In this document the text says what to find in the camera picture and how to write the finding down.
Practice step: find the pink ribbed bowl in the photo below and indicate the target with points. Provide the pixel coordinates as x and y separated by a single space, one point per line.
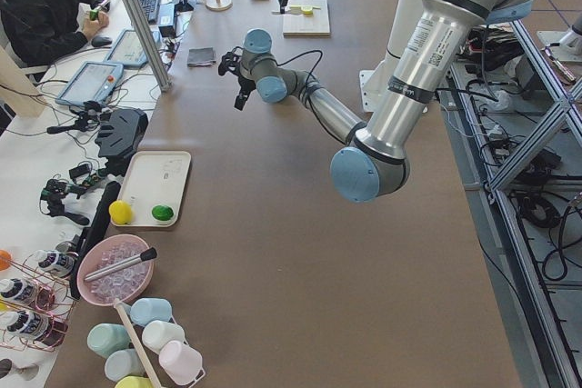
124 285

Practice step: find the yellow plastic knife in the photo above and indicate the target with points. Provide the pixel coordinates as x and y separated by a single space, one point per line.
298 7

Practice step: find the lemon half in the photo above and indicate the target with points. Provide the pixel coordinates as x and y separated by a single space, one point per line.
307 10

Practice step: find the bamboo cutting board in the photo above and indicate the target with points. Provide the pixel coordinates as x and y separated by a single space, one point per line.
295 24

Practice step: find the grey folded cloth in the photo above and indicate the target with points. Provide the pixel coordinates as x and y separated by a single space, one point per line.
205 56

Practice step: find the blue teach pendant far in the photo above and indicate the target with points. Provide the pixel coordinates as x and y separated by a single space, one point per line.
127 50

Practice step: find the blue teach pendant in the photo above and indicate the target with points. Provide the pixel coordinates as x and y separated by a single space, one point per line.
93 82
127 50

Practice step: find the cream rabbit tray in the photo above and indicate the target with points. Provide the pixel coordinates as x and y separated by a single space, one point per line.
154 177

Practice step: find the blue teach pendant near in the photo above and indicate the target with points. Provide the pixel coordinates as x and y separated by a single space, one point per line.
93 82

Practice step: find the green lime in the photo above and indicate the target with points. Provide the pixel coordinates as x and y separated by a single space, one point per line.
162 212

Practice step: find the whole yellow lemon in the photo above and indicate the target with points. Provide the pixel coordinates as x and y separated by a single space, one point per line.
120 212

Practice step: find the seated person in black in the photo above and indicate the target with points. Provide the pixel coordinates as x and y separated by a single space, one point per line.
43 31

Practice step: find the pastel cup rack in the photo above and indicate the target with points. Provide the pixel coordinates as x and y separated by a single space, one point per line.
152 328

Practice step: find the aluminium frame post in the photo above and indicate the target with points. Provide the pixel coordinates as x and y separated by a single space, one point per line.
142 29

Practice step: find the copper wire bottle basket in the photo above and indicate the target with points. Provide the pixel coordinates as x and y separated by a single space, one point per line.
36 300

